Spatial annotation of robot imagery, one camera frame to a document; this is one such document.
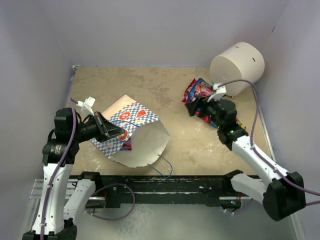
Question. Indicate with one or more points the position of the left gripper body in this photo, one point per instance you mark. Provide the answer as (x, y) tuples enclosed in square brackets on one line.
[(89, 130)]

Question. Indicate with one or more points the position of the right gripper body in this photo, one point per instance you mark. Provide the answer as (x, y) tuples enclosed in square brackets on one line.
[(210, 110)]

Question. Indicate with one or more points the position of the blue fruit sweets bag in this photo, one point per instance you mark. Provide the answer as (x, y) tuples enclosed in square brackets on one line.
[(198, 91)]

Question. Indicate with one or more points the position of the pink REAL crisps bag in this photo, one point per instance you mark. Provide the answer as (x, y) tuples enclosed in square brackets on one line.
[(190, 97)]

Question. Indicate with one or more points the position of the orange snack packet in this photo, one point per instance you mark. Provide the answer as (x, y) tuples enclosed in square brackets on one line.
[(240, 124)]

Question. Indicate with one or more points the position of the blue checkered paper bag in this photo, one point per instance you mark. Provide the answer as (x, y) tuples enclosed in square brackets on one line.
[(149, 139)]

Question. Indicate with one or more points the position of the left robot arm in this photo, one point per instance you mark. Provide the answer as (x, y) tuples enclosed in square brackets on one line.
[(56, 217)]

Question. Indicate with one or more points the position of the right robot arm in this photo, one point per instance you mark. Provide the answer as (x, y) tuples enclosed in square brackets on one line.
[(279, 191)]

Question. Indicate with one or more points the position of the red snack packet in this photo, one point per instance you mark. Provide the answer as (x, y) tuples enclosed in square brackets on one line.
[(127, 146)]

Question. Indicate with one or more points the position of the cream cylinder container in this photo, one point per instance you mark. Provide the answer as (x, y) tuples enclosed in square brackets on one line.
[(242, 61)]

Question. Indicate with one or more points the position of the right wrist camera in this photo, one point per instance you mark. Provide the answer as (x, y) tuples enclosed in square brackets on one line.
[(218, 91)]

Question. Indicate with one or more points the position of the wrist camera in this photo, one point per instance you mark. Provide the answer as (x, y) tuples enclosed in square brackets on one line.
[(86, 106), (218, 91)]

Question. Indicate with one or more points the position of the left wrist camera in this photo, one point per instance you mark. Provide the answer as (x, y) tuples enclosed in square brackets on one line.
[(86, 106)]

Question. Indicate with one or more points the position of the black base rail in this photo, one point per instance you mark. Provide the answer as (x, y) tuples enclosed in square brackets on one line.
[(208, 190)]

